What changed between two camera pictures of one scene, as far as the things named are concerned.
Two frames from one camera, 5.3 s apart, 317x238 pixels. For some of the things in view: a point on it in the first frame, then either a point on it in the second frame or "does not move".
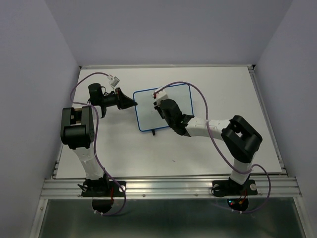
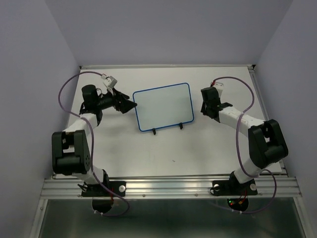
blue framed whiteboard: [148, 117] does not move
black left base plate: [103, 189] does not move
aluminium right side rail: [268, 119] does not move
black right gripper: [159, 108] → [202, 107]
